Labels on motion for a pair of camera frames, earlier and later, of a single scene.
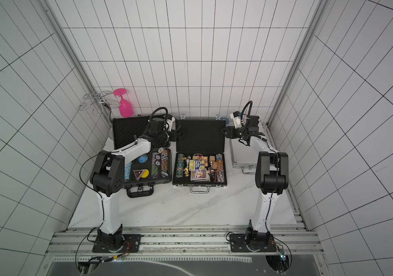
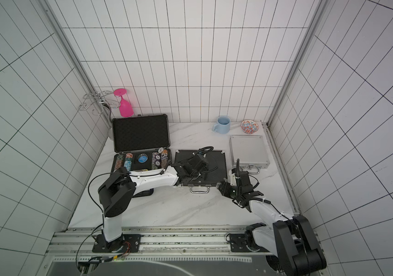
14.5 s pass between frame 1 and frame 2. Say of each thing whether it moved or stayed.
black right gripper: moved
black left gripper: moved
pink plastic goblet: stayed
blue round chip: stayed
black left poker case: stayed
